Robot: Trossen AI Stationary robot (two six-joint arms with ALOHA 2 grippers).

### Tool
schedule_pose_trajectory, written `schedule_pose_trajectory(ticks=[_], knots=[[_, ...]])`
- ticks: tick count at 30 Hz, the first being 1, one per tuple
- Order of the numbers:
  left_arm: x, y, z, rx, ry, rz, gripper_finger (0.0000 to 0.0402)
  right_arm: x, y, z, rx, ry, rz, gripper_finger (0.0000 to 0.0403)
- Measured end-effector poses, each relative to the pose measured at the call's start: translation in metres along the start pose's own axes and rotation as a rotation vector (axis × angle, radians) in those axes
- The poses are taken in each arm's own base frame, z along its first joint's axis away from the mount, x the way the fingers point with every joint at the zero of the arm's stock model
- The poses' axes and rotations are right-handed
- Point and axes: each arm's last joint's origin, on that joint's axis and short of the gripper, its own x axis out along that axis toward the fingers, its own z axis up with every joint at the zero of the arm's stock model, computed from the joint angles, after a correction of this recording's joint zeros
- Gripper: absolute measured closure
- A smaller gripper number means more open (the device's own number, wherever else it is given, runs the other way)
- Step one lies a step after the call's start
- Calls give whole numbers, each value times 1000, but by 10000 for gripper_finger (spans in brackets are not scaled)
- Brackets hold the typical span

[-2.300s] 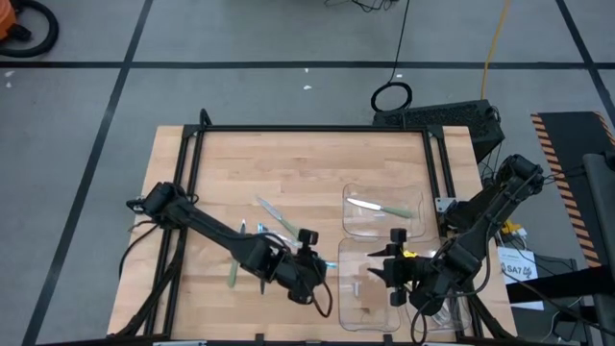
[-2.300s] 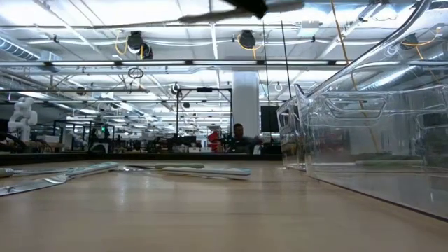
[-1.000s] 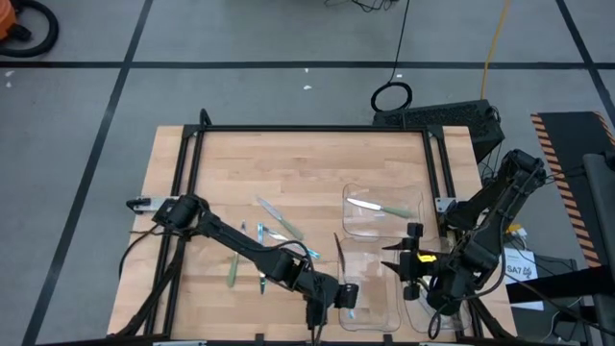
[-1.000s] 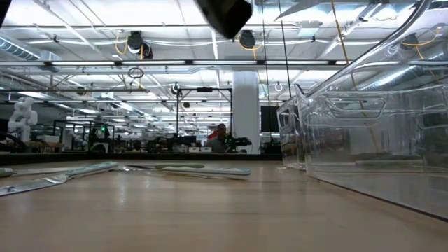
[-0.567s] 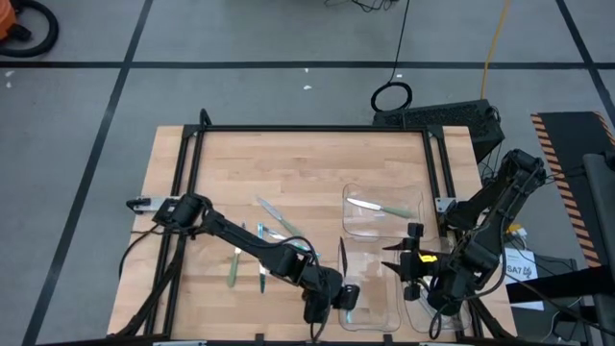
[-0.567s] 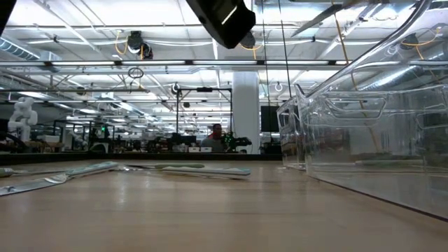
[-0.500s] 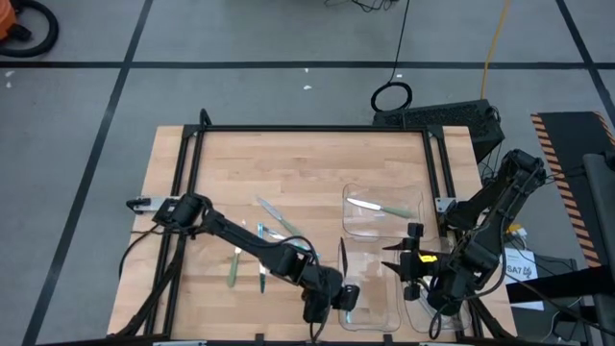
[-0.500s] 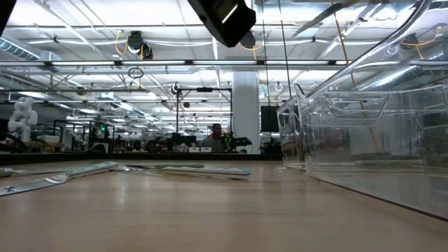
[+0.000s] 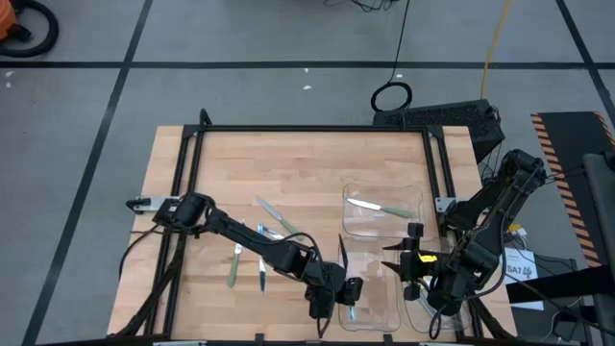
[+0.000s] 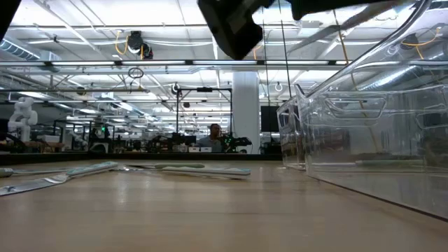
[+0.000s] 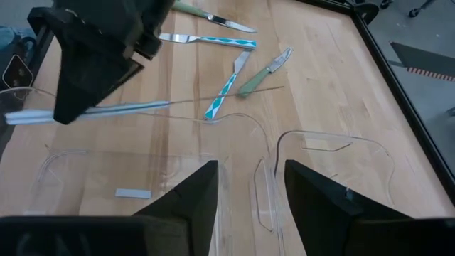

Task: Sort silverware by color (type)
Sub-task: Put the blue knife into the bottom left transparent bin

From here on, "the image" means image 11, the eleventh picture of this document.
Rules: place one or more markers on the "black hazard-striped ramp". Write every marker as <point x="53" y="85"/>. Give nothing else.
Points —
<point x="423" y="60"/>

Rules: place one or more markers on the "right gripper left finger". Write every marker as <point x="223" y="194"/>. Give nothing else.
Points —
<point x="177" y="227"/>

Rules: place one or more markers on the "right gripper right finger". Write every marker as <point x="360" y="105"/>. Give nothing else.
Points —
<point x="337" y="227"/>

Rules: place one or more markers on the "clear plastic bin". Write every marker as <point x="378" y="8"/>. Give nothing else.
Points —
<point x="337" y="167"/>
<point x="106" y="170"/>

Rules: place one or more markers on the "small white label strip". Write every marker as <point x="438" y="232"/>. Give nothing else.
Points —
<point x="133" y="193"/>

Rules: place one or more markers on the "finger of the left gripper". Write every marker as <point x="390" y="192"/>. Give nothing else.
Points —
<point x="85" y="78"/>

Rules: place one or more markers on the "black chair base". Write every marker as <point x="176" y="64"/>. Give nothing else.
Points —
<point x="414" y="12"/>

